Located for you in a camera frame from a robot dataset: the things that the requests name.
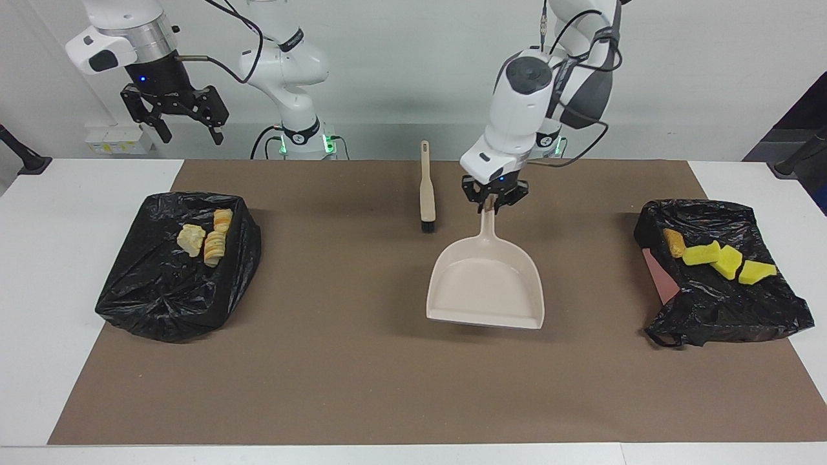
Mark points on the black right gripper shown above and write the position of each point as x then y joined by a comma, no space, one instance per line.
165,84

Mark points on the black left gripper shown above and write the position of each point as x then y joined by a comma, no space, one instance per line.
494,190

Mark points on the beige hand brush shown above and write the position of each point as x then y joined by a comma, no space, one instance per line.
427,194

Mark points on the beige plastic dustpan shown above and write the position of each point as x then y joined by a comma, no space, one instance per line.
484,284

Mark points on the orange crust bread piece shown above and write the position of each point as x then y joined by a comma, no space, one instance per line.
223,219

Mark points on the pale bread chunk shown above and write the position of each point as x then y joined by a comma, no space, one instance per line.
191,240

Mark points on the pale bread piece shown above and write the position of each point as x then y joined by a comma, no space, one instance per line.
214,248

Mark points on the brown scrubber lump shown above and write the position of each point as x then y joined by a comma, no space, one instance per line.
675,243

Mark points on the yellow green sponge piece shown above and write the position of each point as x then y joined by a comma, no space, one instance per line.
727,262

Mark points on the thick yellow sponge piece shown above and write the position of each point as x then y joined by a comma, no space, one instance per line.
756,272

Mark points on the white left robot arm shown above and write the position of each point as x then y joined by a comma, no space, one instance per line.
517,110

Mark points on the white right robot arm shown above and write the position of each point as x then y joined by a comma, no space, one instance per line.
284,64

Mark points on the pink bin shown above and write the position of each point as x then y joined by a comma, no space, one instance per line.
659,281

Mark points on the black bag lined bin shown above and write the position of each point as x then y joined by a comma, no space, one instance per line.
168,297

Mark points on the loose black trash bag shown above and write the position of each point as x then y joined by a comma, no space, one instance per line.
723,310

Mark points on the black stand with foot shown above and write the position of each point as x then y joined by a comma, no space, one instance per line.
29,163

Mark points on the brown table mat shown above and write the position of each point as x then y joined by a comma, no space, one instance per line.
413,387

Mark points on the dark grey stand pole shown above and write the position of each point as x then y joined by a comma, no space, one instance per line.
785,168

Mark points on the dark background panel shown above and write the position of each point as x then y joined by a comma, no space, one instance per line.
811,110

